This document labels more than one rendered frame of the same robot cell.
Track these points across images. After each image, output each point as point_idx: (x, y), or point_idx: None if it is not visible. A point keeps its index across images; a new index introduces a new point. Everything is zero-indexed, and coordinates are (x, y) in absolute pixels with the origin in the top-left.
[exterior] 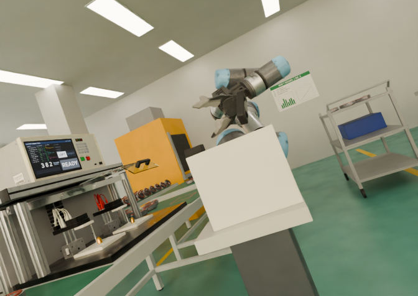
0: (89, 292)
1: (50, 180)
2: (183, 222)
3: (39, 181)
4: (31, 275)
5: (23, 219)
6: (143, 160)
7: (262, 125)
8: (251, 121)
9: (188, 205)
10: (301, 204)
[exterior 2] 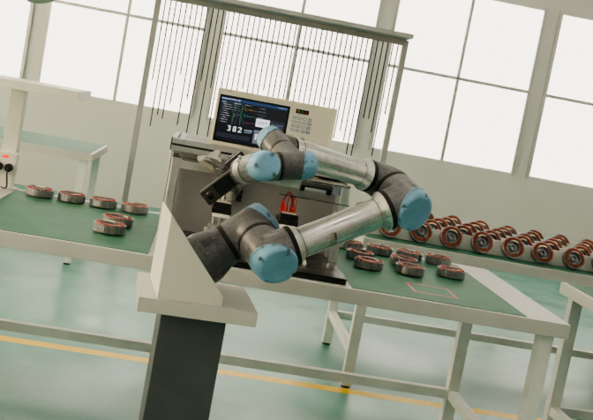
0: (106, 252)
1: (221, 148)
2: (289, 293)
3: (208, 144)
4: (181, 228)
5: (169, 173)
6: (312, 184)
7: (309, 228)
8: (326, 216)
9: (335, 285)
10: (148, 296)
